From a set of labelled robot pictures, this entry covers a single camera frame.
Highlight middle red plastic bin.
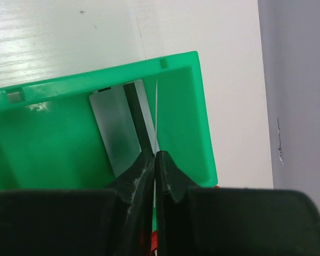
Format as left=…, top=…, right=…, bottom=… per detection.
left=151, top=181, right=221, bottom=255

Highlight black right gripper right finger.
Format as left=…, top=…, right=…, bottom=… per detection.
left=155, top=151, right=320, bottom=255

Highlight green plastic bin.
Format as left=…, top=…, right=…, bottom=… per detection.
left=0, top=51, right=218, bottom=190

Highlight silver card from holder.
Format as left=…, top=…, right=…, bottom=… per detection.
left=154, top=79, right=158, bottom=207

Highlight silver credit card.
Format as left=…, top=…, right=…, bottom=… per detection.
left=90, top=79, right=159, bottom=177

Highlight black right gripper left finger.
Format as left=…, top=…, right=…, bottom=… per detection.
left=0, top=150, right=155, bottom=255

